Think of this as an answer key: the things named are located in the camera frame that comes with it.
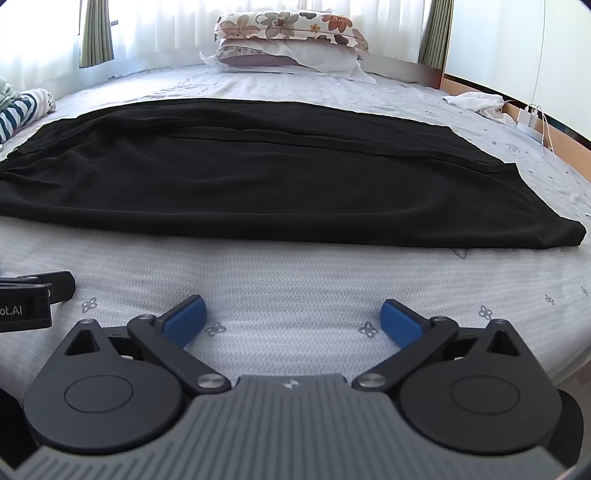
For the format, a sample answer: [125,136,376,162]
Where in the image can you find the white patterned bed sheet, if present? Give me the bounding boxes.
[0,62,591,398]

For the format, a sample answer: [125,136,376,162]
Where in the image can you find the blue white striped cloth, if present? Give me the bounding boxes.
[0,89,57,144]

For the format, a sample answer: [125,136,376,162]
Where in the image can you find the green curtain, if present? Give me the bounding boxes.
[418,0,455,70]
[78,0,115,69]

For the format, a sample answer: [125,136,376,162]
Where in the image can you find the white charger cable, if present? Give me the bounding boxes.
[536,108,573,189]

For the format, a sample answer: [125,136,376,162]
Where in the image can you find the white crumpled cloth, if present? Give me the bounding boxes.
[442,91,507,121]

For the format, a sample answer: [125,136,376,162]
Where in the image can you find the white charger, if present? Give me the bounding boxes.
[516,105,543,132]

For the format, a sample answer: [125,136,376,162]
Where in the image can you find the thin hanging cord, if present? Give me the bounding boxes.
[531,0,544,109]

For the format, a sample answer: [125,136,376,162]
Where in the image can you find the white sheer curtain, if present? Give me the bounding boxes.
[69,0,432,77]

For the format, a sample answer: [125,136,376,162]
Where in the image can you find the wooden bed frame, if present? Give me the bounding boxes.
[440,71,591,155]

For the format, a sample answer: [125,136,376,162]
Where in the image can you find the pale green floral quilt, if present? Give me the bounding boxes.
[0,76,21,109]

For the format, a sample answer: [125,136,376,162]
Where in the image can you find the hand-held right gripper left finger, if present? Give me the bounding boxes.
[60,295,230,396]

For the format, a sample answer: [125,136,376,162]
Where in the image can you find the white pillow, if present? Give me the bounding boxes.
[200,39,378,84]

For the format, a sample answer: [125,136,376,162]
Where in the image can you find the black pants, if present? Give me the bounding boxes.
[0,98,587,252]

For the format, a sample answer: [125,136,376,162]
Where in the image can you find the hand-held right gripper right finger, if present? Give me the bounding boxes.
[352,299,532,393]

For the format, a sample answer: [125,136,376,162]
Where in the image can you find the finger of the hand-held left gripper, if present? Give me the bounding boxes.
[0,271,76,304]

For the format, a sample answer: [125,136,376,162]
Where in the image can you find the pink pillow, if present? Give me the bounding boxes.
[217,52,301,68]

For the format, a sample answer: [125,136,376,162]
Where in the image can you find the floral pillow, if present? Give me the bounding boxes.
[213,11,369,49]

